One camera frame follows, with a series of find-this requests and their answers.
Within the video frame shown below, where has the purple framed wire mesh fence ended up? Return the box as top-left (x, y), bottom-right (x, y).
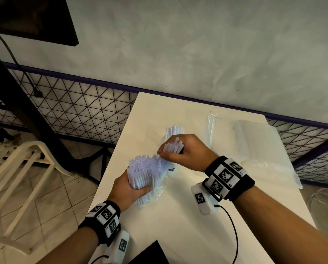
top-left (0, 62), bottom-right (328, 187)

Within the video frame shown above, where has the black television cable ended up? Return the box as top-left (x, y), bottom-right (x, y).
top-left (0, 33), bottom-right (44, 99)

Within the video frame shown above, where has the person's left forearm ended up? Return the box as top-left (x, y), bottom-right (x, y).
top-left (37, 225), bottom-right (100, 264)

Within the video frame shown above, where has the black camera cable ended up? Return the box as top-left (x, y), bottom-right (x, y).
top-left (90, 254), bottom-right (109, 264)
top-left (216, 204), bottom-right (239, 264)

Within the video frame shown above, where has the bundle of white straws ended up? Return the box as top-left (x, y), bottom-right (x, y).
top-left (126, 153), bottom-right (173, 206)

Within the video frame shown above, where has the cluster of white straws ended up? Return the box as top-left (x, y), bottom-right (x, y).
top-left (164, 124), bottom-right (185, 146)

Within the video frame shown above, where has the person's right hand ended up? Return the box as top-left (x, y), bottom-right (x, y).
top-left (157, 133), bottom-right (219, 173)

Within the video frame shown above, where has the person's right forearm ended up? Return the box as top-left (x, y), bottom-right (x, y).
top-left (233, 186), bottom-right (328, 264)

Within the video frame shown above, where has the dark wooden post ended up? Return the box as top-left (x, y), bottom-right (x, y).
top-left (0, 42), bottom-right (114, 186)

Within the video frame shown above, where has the handful of white straws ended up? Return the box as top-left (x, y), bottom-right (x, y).
top-left (159, 136), bottom-right (184, 155)

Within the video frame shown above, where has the pack of straws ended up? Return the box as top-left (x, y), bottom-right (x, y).
top-left (233, 120), bottom-right (303, 190)

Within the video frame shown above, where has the black wall television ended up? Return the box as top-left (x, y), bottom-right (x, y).
top-left (0, 0), bottom-right (79, 47)

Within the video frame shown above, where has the clear acrylic sign stand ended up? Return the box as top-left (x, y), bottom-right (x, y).
top-left (206, 111), bottom-right (237, 160)

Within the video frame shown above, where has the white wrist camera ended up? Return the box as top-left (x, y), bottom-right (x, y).
top-left (191, 181), bottom-right (222, 216)
top-left (102, 230), bottom-right (130, 264)

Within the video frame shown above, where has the black flat object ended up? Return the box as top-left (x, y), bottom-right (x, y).
top-left (128, 240), bottom-right (170, 264)

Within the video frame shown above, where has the clear plastic bag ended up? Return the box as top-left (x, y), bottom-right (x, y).
top-left (137, 167), bottom-right (175, 208)

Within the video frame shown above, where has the white plastic chair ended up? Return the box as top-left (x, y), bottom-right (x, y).
top-left (0, 140), bottom-right (75, 256)

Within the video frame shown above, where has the person's left hand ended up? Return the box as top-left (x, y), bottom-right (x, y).
top-left (107, 169), bottom-right (153, 214)

